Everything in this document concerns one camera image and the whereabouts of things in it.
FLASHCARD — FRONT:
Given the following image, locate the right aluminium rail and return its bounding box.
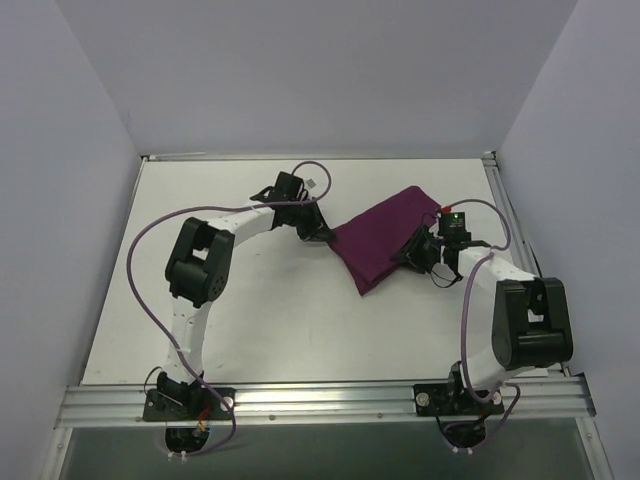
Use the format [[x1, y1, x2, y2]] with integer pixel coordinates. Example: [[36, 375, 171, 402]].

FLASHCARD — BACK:
[[483, 159, 574, 374]]

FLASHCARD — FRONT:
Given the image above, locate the purple surgical cloth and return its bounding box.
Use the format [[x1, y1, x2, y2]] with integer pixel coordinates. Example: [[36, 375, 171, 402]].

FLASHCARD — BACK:
[[329, 186, 441, 296]]

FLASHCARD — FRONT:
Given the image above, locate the front aluminium rail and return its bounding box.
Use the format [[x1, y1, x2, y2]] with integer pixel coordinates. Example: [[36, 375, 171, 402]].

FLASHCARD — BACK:
[[56, 372, 596, 429]]

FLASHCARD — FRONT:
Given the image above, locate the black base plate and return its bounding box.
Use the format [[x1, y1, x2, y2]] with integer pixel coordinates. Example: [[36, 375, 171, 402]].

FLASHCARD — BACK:
[[412, 383, 505, 417], [142, 387, 231, 422]]

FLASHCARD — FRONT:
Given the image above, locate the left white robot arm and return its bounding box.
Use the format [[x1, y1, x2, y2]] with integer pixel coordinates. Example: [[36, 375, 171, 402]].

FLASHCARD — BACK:
[[157, 172, 335, 419]]

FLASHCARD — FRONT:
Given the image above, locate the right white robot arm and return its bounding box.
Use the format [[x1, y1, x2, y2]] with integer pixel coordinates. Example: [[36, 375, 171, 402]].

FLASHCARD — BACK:
[[392, 210, 574, 413]]

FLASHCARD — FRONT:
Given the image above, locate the aluminium rail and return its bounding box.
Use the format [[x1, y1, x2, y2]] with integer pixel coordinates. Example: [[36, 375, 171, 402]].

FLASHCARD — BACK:
[[56, 372, 596, 429], [483, 159, 574, 374]]

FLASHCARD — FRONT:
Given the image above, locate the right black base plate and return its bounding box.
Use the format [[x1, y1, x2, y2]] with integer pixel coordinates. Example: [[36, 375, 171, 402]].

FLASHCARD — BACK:
[[412, 383, 505, 417]]

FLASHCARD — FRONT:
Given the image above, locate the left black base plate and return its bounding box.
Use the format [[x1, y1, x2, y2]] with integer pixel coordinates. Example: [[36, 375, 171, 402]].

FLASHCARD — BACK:
[[142, 387, 231, 422]]

